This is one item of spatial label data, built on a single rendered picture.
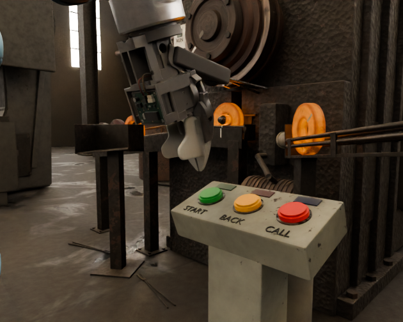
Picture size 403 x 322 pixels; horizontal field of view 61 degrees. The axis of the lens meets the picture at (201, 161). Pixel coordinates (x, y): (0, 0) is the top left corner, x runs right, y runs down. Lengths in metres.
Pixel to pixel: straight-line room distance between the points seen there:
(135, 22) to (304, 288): 0.52
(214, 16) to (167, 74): 0.98
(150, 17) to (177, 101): 0.11
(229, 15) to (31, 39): 2.77
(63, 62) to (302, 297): 11.70
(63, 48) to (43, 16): 8.20
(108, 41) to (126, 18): 12.55
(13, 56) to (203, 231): 3.39
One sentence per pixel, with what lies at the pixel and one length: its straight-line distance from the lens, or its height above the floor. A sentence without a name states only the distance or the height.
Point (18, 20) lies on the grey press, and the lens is 3.88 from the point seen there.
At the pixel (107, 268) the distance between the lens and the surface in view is 1.82.
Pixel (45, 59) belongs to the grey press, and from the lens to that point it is 3.92.
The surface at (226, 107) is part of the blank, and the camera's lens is 1.49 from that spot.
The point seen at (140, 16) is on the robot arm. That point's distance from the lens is 0.44.
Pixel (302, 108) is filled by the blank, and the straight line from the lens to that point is 1.06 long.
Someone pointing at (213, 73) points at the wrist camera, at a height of 0.80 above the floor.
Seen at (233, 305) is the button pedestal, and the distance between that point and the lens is 0.53.
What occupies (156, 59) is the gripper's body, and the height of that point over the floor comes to 0.80.
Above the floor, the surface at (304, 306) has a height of 0.39.
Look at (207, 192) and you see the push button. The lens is 0.55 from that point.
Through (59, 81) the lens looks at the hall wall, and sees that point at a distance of 11.96.
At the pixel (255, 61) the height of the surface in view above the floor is 0.96.
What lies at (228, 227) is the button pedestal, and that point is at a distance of 0.47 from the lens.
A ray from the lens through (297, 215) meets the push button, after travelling 0.45.
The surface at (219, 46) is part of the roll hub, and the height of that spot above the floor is 1.02.
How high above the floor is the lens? 0.72
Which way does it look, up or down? 6 degrees down
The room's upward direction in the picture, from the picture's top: straight up
